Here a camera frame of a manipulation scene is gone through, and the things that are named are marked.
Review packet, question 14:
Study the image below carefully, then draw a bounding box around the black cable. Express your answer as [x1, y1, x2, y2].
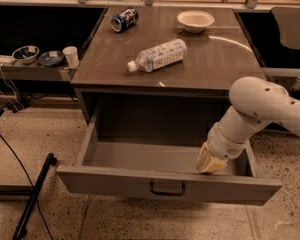
[0, 125, 55, 240]

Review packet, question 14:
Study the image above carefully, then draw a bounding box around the white power strip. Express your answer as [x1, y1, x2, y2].
[0, 55, 15, 64]

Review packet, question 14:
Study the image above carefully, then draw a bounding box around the white paper bowl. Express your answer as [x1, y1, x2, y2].
[177, 10, 214, 33]

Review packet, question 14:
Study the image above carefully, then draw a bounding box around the grey side shelf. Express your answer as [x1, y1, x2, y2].
[0, 65, 75, 82]

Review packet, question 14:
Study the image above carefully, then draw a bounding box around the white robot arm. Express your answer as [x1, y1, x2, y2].
[196, 77, 300, 174]

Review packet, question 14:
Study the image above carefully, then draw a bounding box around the grey drawer cabinet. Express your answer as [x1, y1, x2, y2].
[72, 7, 263, 145]

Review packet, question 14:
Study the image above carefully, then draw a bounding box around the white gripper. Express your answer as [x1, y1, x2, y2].
[196, 123, 245, 174]

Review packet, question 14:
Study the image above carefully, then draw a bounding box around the grey top drawer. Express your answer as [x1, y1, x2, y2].
[57, 115, 282, 205]

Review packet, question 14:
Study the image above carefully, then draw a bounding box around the metal bowl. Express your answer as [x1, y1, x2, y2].
[12, 45, 39, 64]

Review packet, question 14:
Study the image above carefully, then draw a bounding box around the clear plastic water bottle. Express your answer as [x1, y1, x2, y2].
[127, 39, 187, 73]

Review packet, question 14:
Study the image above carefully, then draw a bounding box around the white paper cup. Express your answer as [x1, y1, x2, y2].
[63, 46, 79, 68]

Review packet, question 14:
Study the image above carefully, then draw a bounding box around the dark blue bowl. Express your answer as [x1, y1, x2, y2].
[38, 51, 64, 67]

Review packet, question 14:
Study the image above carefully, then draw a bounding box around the black stand leg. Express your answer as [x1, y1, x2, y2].
[13, 153, 57, 240]

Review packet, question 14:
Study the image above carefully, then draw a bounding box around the blue soda can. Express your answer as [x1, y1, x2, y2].
[111, 7, 139, 33]

